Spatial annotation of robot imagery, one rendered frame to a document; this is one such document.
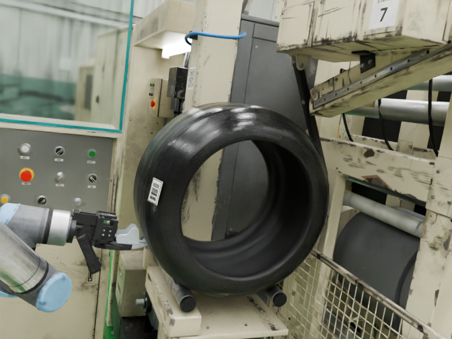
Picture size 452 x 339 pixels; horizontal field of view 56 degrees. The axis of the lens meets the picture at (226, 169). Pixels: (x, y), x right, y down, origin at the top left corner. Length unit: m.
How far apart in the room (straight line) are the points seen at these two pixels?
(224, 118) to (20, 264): 0.57
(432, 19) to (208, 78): 0.71
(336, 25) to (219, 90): 0.46
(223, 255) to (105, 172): 0.62
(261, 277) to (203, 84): 0.65
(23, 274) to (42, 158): 0.83
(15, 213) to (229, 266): 0.68
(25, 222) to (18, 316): 0.85
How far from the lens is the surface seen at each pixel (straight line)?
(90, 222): 1.17
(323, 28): 1.30
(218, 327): 1.32
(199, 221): 1.53
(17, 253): 0.99
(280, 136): 1.15
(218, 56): 1.48
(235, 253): 1.49
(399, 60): 1.22
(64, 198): 1.82
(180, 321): 1.23
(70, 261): 1.85
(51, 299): 1.07
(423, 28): 1.08
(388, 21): 1.08
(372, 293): 1.27
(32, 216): 1.15
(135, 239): 1.20
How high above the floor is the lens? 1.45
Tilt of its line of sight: 9 degrees down
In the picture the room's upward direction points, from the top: 8 degrees clockwise
